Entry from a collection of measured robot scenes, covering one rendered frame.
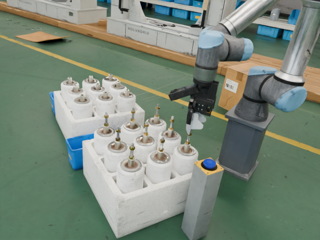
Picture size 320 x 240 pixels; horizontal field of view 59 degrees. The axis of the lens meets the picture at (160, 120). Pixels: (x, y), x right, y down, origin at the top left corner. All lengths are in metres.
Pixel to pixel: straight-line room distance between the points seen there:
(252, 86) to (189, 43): 1.82
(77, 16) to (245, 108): 3.11
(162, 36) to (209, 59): 2.31
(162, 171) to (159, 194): 0.08
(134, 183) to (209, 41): 0.52
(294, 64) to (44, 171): 1.13
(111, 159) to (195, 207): 0.34
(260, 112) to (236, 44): 0.46
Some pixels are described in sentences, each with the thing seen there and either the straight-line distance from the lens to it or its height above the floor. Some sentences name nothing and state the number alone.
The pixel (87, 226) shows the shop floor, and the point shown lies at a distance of 1.13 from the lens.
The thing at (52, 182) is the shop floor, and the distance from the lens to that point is 1.32.
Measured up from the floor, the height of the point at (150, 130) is 0.23.
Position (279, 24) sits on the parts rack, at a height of 0.23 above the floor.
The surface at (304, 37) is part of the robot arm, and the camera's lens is 1.15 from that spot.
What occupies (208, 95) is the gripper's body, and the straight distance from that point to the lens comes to 0.96.
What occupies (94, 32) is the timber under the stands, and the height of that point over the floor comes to 0.07.
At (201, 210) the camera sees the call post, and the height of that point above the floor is 0.16.
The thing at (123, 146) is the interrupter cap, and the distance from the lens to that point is 1.07.
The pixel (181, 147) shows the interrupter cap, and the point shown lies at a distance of 1.10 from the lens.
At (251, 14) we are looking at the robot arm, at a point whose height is 0.75.
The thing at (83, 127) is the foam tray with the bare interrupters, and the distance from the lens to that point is 1.40.
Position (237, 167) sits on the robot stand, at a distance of 1.43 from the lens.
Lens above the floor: 0.86
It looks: 28 degrees down
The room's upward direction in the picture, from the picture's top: 7 degrees clockwise
